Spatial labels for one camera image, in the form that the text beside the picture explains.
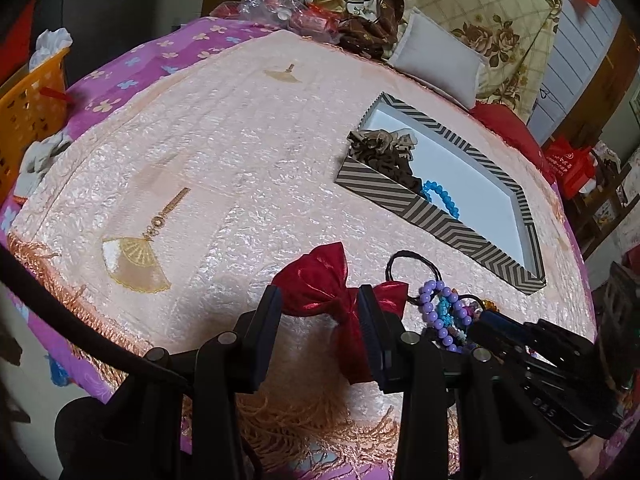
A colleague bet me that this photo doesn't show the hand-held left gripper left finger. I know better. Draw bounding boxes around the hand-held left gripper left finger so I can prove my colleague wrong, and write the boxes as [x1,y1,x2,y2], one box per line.
[142,285,284,480]

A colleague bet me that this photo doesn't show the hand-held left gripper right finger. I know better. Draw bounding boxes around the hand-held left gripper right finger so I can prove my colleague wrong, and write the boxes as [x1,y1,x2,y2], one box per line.
[357,284,582,480]

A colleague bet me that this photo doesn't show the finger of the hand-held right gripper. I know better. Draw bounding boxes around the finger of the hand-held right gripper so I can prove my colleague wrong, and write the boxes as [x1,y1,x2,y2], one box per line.
[467,321,532,362]
[479,310,540,342]

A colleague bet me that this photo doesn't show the orange multicolour bead bracelet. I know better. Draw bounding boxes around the orange multicolour bead bracelet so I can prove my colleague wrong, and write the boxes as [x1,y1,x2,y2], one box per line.
[465,297,498,321]

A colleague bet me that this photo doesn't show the teal woven bracelet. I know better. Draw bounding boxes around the teal woven bracelet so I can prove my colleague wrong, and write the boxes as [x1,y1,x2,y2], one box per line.
[435,292,473,333]

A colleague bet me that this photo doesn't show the purple bead bracelet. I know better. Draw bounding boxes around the purple bead bracelet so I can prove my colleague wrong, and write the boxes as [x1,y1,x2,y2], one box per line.
[419,280,477,353]

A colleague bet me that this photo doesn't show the red satin hair bow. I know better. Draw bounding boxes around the red satin hair bow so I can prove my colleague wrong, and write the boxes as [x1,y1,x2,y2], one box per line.
[274,241,412,385]

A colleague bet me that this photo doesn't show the thin black hair tie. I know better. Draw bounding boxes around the thin black hair tie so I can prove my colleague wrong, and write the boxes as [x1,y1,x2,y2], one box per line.
[385,251,451,311]

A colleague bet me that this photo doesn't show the striped cardboard box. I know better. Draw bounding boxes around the striped cardboard box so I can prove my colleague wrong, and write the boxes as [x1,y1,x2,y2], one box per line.
[336,91,547,296]

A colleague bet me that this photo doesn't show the person's right forearm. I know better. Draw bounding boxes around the person's right forearm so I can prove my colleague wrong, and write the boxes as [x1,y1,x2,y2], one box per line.
[565,435,623,480]

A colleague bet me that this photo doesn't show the wooden shelf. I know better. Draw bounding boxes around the wooden shelf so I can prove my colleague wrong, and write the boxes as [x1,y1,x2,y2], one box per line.
[565,145,640,261]

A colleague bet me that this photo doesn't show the dark brown scrunchie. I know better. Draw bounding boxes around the dark brown scrunchie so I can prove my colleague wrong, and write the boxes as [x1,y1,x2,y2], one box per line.
[370,147,426,196]

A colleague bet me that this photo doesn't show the red shopping bag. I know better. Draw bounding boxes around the red shopping bag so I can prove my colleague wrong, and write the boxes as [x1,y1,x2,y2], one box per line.
[542,135,598,198]

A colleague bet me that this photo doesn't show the pink embroidered blanket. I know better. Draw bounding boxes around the pink embroidered blanket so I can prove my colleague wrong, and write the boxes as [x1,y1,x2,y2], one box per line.
[7,27,601,471]

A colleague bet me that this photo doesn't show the red cloth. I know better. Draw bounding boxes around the red cloth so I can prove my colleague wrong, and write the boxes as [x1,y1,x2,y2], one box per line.
[470,101,558,186]

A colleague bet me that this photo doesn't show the white pillow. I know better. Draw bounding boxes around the white pillow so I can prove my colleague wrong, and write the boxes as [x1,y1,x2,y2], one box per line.
[387,8,491,111]

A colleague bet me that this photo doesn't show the grey white cloth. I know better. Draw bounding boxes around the grey white cloth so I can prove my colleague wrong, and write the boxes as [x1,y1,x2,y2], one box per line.
[20,132,73,181]

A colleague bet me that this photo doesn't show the purple floral bedsheet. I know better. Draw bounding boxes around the purple floral bedsheet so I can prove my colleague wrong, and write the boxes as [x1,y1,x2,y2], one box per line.
[0,16,601,480]

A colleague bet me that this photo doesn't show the floral quilt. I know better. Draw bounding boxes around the floral quilt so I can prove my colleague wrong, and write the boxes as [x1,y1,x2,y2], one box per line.
[340,0,566,121]

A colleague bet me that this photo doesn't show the red plastic packet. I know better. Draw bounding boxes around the red plastic packet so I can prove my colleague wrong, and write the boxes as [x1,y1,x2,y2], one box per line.
[290,2,346,43]

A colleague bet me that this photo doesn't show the orange plastic basket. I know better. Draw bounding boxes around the orange plastic basket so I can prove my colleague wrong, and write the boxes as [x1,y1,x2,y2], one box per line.
[0,46,71,201]

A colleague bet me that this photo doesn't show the clear plastic bags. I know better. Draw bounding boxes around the clear plastic bags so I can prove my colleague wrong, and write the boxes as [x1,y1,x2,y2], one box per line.
[237,0,313,23]

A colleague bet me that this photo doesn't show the blue bead bracelet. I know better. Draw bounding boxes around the blue bead bracelet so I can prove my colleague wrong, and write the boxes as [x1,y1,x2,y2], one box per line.
[420,179,460,220]

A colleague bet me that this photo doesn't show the black cable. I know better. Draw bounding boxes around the black cable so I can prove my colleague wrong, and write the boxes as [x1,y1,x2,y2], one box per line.
[0,247,186,386]

